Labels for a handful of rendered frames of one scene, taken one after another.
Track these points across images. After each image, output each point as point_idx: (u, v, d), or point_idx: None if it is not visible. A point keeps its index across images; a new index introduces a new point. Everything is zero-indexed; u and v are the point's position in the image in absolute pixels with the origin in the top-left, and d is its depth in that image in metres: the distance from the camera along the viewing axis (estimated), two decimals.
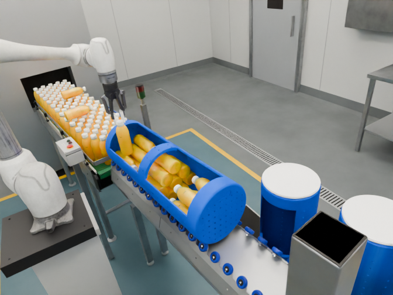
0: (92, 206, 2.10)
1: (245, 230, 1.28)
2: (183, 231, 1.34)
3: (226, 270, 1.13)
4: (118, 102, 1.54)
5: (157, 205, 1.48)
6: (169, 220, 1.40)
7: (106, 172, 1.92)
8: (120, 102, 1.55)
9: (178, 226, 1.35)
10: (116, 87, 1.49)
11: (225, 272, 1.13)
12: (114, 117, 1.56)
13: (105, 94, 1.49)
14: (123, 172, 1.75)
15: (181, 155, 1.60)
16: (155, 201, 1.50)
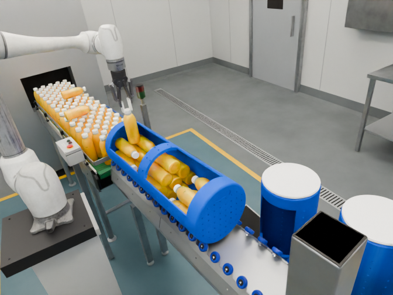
0: (92, 206, 2.10)
1: (245, 230, 1.28)
2: (184, 231, 1.34)
3: (226, 270, 1.13)
4: (126, 89, 1.55)
5: (157, 204, 1.48)
6: (169, 220, 1.40)
7: (106, 172, 1.92)
8: (128, 90, 1.56)
9: (178, 227, 1.35)
10: (124, 75, 1.49)
11: (225, 272, 1.13)
12: (121, 105, 1.57)
13: (113, 82, 1.49)
14: (123, 172, 1.75)
15: (181, 154, 1.60)
16: (155, 201, 1.50)
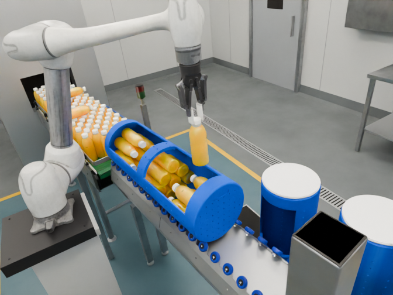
0: (92, 206, 2.10)
1: (245, 230, 1.28)
2: (185, 230, 1.33)
3: (226, 270, 1.13)
4: (197, 91, 1.08)
5: (158, 202, 1.48)
6: (171, 221, 1.39)
7: (106, 172, 1.92)
8: (200, 92, 1.09)
9: (179, 229, 1.35)
10: (200, 69, 1.02)
11: (225, 272, 1.13)
12: (190, 113, 1.10)
13: (183, 80, 1.02)
14: (123, 171, 1.76)
15: (179, 154, 1.61)
16: (154, 202, 1.50)
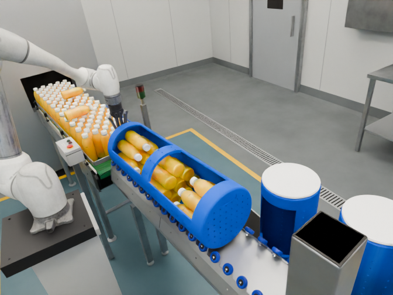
0: (92, 206, 2.10)
1: (245, 230, 1.28)
2: (180, 228, 1.36)
3: (226, 270, 1.13)
4: None
5: (154, 205, 1.50)
6: (170, 215, 1.40)
7: (106, 172, 1.92)
8: (116, 122, 1.72)
9: None
10: None
11: (225, 272, 1.13)
12: None
13: (121, 108, 1.71)
14: (123, 172, 1.76)
15: (184, 157, 1.57)
16: (156, 201, 1.49)
